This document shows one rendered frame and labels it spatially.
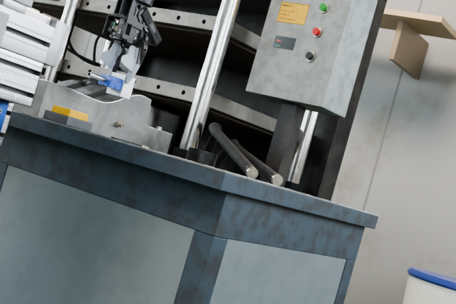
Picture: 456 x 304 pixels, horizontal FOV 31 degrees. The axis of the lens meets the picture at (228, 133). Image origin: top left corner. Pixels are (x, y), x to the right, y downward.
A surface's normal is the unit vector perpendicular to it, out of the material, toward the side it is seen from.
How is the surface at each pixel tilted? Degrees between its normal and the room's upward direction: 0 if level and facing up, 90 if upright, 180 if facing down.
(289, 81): 90
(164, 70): 90
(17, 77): 90
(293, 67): 90
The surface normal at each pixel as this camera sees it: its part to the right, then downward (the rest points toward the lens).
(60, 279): -0.56, -0.20
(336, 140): 0.78, 0.20
